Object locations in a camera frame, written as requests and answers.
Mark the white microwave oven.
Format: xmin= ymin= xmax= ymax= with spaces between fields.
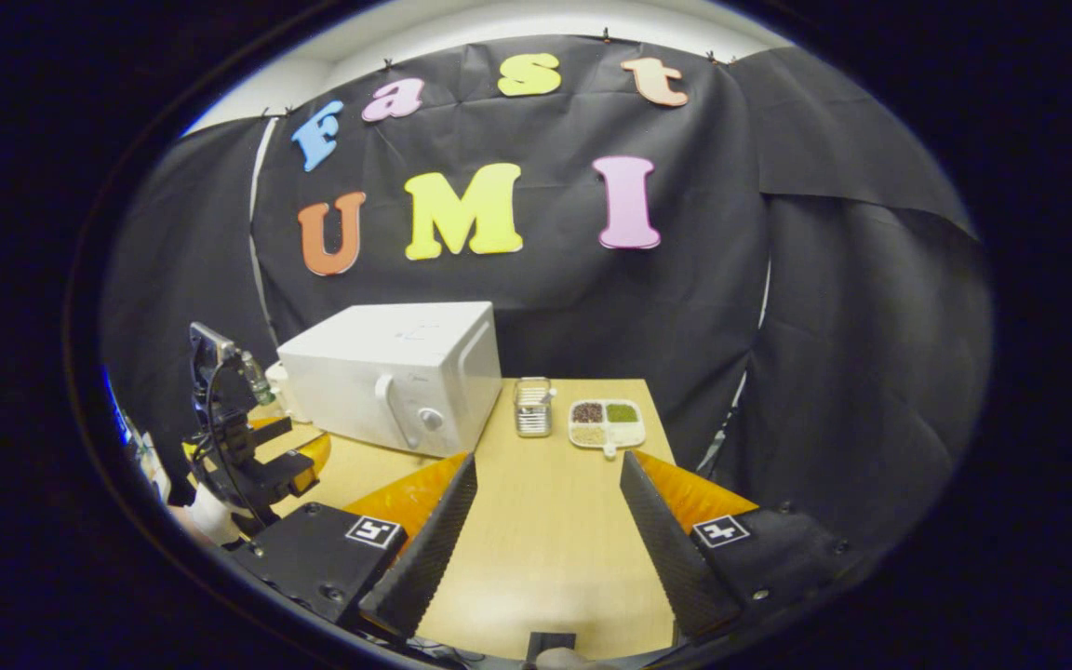
xmin=277 ymin=301 xmax=503 ymax=459

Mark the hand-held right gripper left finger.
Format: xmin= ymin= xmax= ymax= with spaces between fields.
xmin=227 ymin=453 xmax=479 ymax=645

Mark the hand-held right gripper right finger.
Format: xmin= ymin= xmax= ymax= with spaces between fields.
xmin=621 ymin=451 xmax=883 ymax=645

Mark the white divided dish of grains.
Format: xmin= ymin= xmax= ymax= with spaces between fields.
xmin=568 ymin=399 xmax=647 ymax=459

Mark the black backdrop cloth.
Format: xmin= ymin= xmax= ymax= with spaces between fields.
xmin=99 ymin=35 xmax=993 ymax=559

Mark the clear plastic water bottle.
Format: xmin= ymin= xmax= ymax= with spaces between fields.
xmin=240 ymin=351 xmax=275 ymax=407

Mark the metal wire utensil holder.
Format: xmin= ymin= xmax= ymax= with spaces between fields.
xmin=513 ymin=377 xmax=556 ymax=438

